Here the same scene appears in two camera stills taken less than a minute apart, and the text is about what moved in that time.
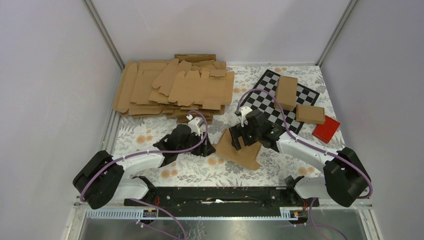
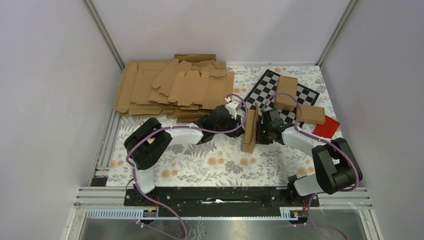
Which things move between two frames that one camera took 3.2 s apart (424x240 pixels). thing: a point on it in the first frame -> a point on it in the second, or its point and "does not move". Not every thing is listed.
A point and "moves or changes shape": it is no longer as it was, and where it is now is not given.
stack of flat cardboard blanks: x=173 y=88 does not move
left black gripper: x=204 y=149 -> x=236 y=133
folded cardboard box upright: x=286 y=93 does not move
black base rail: x=228 y=202 does not move
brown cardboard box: x=245 y=157 moves or changes shape
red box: x=325 y=132 does not move
